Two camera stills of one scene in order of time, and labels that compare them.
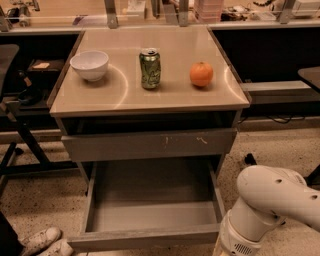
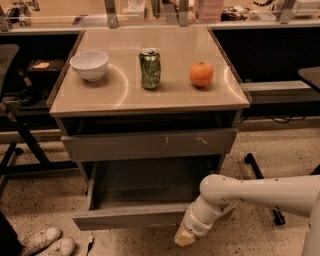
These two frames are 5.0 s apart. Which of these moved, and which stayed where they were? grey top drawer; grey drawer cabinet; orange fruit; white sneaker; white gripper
Moved: white gripper
Stayed: grey drawer cabinet; orange fruit; grey top drawer; white sneaker
